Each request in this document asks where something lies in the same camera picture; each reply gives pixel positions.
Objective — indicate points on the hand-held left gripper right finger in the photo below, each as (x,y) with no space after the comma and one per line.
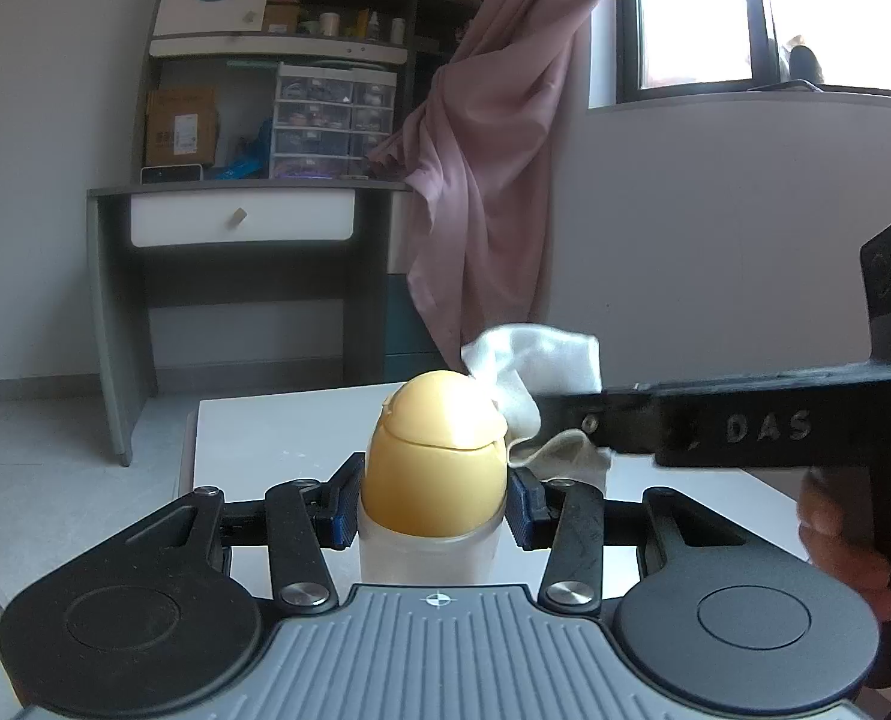
(524,514)

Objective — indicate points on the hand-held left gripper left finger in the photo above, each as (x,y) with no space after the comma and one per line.
(344,510)

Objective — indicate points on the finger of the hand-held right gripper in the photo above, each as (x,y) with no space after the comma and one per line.
(625,416)

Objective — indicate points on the clear bottle with yellow cap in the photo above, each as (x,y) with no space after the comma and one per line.
(430,465)

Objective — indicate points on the white cloth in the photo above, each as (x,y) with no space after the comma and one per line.
(543,360)

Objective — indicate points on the person's right hand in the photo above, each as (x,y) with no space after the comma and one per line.
(835,532)

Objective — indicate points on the pink curtain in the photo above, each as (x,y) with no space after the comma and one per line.
(490,165)

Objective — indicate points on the grey desk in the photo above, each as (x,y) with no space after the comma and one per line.
(115,300)

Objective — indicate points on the white desk drawer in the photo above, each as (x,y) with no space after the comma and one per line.
(190,221)

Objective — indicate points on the blue plastic bag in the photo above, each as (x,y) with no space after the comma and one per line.
(246,161)

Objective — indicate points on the small smart display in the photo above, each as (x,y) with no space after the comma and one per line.
(171,174)

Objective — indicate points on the clear plastic drawer organizer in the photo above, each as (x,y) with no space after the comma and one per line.
(333,120)

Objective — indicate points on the window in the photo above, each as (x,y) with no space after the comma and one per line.
(693,7)

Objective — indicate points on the cardboard box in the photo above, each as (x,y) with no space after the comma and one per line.
(183,124)

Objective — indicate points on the grey shelf unit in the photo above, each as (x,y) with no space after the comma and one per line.
(408,52)

